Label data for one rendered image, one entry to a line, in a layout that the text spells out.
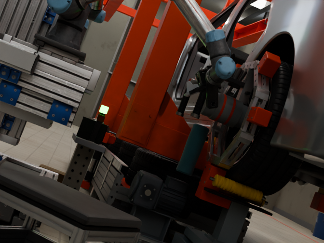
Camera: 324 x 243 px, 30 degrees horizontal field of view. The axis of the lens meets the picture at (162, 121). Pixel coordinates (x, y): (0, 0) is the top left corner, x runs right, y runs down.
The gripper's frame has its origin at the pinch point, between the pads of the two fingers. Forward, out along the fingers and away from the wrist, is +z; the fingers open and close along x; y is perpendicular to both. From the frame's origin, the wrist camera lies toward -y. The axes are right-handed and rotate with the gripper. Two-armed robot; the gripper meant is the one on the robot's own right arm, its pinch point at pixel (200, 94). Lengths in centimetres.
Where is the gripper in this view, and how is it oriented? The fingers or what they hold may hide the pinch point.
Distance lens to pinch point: 259.9
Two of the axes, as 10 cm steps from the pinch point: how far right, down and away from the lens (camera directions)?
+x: -9.5, 1.8, -2.7
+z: -2.3, 2.0, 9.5
